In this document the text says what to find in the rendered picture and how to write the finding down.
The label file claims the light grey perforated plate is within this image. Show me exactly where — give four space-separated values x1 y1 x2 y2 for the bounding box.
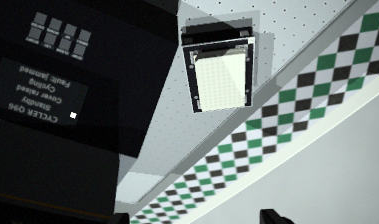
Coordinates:
116 0 354 205

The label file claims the pale grey plate with grid of round wells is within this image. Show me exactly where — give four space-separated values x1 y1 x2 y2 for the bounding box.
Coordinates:
193 47 245 112

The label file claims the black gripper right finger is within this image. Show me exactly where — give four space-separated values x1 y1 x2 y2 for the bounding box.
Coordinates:
259 209 294 224

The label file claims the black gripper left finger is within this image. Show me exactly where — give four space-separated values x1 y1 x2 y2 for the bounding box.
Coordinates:
101 213 130 224

